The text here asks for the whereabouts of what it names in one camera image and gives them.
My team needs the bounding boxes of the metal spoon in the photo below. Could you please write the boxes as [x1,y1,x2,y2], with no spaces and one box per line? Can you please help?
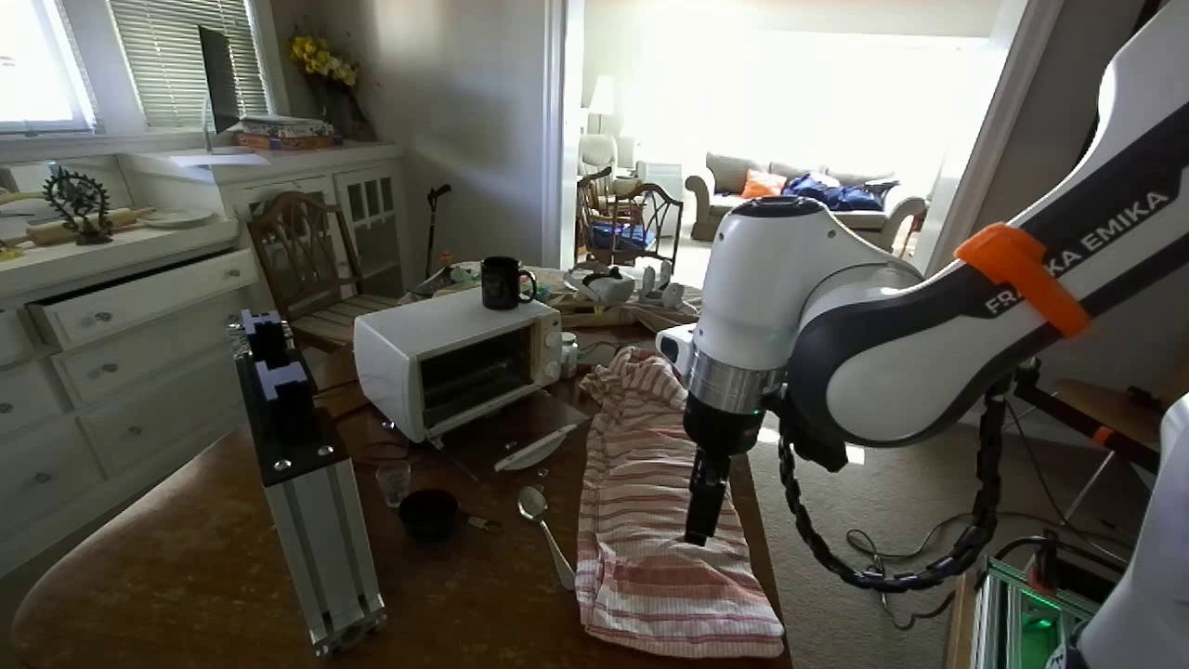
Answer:
[513,478,579,596]

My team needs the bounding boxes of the white toaster oven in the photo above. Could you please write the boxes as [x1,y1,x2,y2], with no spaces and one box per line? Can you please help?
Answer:
[350,288,588,478]

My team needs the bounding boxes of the green board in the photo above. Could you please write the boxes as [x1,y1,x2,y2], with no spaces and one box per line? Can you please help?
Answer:
[983,560,1102,669]

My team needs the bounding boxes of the small black bowl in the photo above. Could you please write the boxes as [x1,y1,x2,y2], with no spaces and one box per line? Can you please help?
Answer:
[397,485,465,544]

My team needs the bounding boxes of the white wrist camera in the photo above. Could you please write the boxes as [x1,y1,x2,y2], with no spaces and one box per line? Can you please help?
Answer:
[651,322,699,379]

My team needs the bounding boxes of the grey sofa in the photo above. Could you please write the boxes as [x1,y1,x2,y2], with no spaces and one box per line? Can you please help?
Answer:
[682,148,933,255]

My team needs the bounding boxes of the carved wooden chair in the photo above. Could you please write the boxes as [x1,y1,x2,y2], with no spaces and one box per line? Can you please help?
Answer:
[243,186,377,350]

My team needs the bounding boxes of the white bowl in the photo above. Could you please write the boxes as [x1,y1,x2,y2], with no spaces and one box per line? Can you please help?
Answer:
[579,272,642,313]

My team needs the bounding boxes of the black mug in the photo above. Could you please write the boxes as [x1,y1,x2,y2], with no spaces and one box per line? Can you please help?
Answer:
[479,252,538,313]

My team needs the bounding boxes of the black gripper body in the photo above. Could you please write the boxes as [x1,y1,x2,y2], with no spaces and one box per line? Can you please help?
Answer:
[682,392,765,494]

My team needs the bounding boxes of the small clear glass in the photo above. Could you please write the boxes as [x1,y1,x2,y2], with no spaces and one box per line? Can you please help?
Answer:
[371,456,419,511]

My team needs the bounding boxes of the black metal sculpture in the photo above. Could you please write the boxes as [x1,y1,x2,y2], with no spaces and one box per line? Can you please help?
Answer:
[40,163,115,247]

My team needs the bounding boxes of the orange cable clip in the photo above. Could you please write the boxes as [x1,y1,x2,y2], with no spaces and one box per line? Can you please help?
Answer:
[954,219,1092,340]

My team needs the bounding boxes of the orange pillow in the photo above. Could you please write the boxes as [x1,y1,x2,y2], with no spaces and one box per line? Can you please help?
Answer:
[740,166,793,203]

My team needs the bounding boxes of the dark wooden armchair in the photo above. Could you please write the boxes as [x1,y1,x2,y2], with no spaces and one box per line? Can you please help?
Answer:
[574,163,689,283]

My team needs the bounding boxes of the black braided cable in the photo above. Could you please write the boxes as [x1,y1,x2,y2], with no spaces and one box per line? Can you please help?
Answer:
[777,366,1014,596]

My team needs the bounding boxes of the blue cloth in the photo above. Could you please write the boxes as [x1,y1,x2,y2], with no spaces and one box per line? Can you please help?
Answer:
[786,172,903,215]

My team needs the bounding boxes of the red white striped towel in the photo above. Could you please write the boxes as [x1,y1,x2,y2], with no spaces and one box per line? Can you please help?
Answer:
[574,340,787,662]

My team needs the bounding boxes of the white drawer cabinet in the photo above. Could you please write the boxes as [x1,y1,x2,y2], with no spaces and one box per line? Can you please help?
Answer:
[0,141,413,587]

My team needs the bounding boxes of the yellow flowers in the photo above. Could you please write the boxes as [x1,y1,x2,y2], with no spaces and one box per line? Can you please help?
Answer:
[285,29,377,141]

